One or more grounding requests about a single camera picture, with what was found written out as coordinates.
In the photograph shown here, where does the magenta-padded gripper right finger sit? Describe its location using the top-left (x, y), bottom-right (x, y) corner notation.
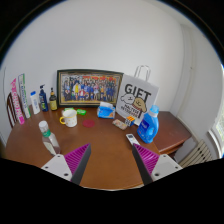
top-left (131, 143), bottom-right (184, 186)

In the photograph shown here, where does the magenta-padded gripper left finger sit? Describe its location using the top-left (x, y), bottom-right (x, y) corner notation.
top-left (40, 143), bottom-right (92, 186)

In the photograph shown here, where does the clear green-labelled drink bottle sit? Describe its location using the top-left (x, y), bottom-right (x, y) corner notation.
top-left (38, 120), bottom-right (62, 157)

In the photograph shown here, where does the white remote control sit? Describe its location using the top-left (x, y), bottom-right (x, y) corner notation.
top-left (125, 133), bottom-right (141, 147)

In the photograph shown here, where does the blue detergent bottle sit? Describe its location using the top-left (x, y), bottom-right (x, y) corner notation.
top-left (136, 104), bottom-right (160, 144)

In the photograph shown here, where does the flat round red coaster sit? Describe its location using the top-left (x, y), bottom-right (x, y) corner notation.
top-left (82, 119), bottom-right (96, 129)

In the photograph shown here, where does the colourful puzzle cube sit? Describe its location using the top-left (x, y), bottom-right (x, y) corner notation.
top-left (124, 115), bottom-right (136, 127)

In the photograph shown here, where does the small patterned pouch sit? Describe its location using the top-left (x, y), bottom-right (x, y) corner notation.
top-left (112, 118), bottom-right (128, 131)

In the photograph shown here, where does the white radiator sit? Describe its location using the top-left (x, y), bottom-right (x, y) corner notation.
top-left (178, 139), bottom-right (213, 169)

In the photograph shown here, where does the blue tissue pack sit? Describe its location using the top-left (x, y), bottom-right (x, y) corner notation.
top-left (96, 101), bottom-right (117, 120)

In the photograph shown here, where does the brown bottle with yellow label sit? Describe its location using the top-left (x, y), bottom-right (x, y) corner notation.
top-left (48, 87), bottom-right (59, 112)

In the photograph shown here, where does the white printed paper bag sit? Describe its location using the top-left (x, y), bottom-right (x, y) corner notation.
top-left (115, 64), bottom-right (160, 126)

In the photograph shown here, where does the dark blue pump bottle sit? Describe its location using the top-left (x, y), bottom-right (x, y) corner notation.
top-left (38, 84), bottom-right (49, 113)

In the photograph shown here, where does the white bottle with blue cap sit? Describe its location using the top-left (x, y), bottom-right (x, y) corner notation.
top-left (29, 90), bottom-right (41, 115)

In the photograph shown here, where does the framed group picture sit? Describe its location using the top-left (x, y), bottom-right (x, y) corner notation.
top-left (56, 69), bottom-right (124, 108)

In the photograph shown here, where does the window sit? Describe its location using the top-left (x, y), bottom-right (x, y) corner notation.
top-left (208, 109), bottom-right (224, 158)

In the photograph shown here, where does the dark wooden chair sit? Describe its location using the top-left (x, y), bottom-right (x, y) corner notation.
top-left (6, 92), bottom-right (19, 129)

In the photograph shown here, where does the tall green and white box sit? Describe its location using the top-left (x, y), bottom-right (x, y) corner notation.
top-left (17, 73), bottom-right (32, 119)

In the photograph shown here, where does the tall pink printed box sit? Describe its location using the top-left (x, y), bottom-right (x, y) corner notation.
top-left (9, 77), bottom-right (26, 126)

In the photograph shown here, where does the white mug with yellow handle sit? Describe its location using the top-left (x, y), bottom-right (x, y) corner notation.
top-left (59, 109), bottom-right (78, 128)

